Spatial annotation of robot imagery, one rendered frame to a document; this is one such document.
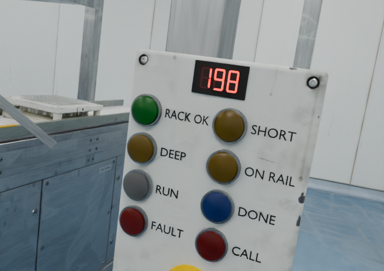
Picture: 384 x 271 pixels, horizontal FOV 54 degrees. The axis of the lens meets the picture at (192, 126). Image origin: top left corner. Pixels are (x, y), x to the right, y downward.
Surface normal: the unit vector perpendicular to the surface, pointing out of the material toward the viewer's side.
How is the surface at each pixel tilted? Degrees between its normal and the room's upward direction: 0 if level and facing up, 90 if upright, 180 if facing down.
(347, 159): 90
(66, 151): 90
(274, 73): 90
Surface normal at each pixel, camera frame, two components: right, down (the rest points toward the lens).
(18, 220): 0.92, 0.18
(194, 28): -0.37, 0.10
